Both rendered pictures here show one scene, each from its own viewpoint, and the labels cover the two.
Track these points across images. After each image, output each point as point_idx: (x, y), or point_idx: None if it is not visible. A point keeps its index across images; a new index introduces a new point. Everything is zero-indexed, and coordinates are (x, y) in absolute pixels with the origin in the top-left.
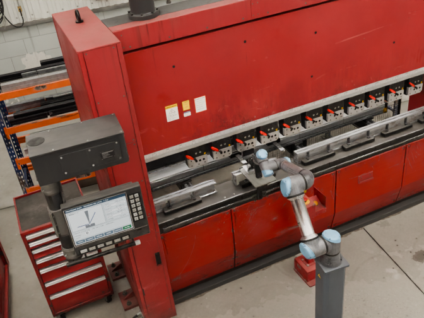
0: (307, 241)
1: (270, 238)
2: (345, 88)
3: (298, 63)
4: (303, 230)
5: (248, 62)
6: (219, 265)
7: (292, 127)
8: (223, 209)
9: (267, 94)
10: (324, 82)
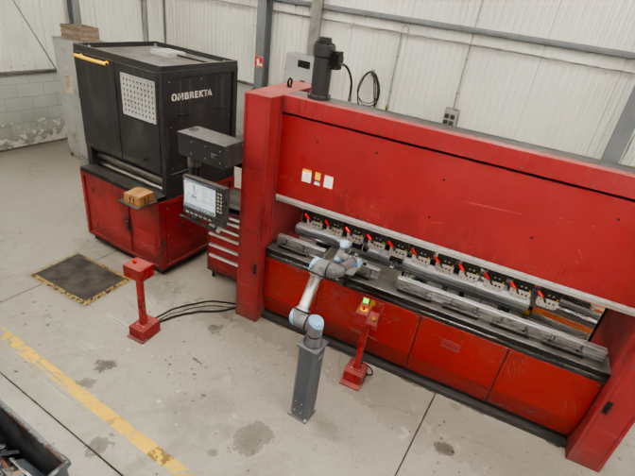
0: (296, 309)
1: (345, 328)
2: (461, 249)
3: (420, 197)
4: (300, 300)
5: (374, 171)
6: None
7: (394, 249)
8: None
9: (383, 207)
10: (440, 230)
